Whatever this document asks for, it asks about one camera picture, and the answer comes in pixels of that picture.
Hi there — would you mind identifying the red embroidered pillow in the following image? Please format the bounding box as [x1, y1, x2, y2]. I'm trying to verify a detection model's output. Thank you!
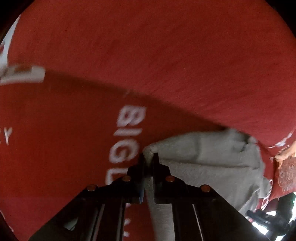
[269, 157, 296, 200]

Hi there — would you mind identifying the grey small garment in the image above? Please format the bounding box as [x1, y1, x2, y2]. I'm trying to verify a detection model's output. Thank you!
[142, 128, 272, 241]

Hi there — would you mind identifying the red printed bed cover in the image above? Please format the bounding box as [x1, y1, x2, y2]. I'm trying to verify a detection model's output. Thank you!
[1, 1, 295, 240]

